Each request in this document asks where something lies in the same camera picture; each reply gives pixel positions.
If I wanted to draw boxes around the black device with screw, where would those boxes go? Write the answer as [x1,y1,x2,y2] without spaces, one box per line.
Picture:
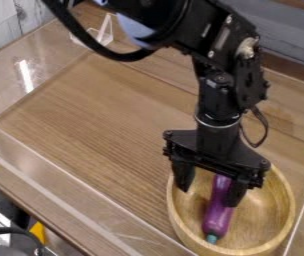
[7,226,72,256]

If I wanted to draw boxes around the clear acrylic tray walls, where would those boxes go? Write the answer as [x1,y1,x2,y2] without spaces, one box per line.
[0,22,304,256]

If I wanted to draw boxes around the thick black cable loop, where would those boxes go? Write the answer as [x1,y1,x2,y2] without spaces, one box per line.
[40,0,160,63]

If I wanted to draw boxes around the yellow sticker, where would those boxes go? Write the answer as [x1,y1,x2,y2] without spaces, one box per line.
[29,221,47,244]

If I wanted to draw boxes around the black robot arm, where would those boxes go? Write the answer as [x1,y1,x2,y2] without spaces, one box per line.
[95,0,271,207]

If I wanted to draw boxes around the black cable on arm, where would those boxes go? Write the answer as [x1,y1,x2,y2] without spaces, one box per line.
[239,105,271,149]

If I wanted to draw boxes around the brown wooden bowl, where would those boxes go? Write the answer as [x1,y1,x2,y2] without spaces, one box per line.
[167,168,295,256]

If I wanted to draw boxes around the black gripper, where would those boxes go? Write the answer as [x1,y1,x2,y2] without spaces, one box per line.
[163,122,271,207]

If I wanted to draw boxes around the purple toy eggplant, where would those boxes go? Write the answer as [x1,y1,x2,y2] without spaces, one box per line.
[202,175,234,244]

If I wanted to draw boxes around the black cable lower left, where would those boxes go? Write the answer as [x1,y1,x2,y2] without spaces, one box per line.
[0,226,45,256]

